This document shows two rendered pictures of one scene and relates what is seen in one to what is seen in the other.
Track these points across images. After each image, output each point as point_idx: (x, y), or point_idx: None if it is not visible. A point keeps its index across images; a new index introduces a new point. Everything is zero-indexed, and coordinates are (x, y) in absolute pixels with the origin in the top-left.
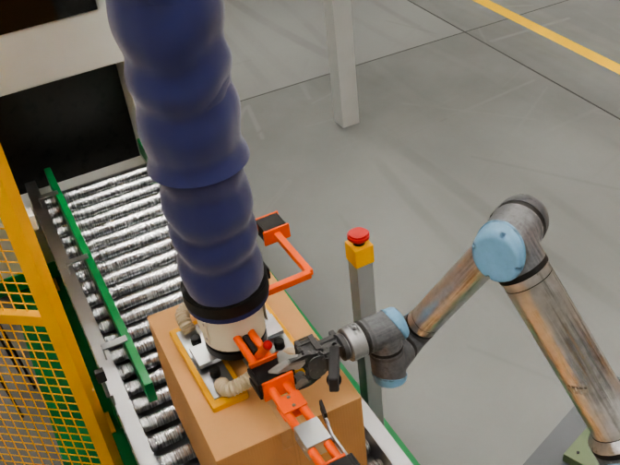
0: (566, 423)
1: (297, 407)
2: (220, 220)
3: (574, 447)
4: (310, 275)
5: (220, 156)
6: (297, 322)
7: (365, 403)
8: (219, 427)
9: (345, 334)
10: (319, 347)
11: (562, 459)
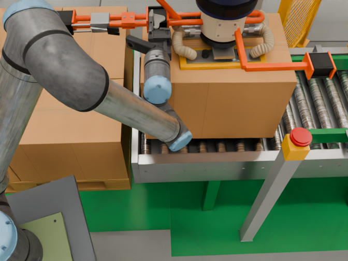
0: (85, 237)
1: (121, 18)
2: None
3: (60, 222)
4: (241, 66)
5: None
6: (228, 77)
7: (205, 161)
8: None
9: (155, 49)
10: (155, 36)
11: (63, 214)
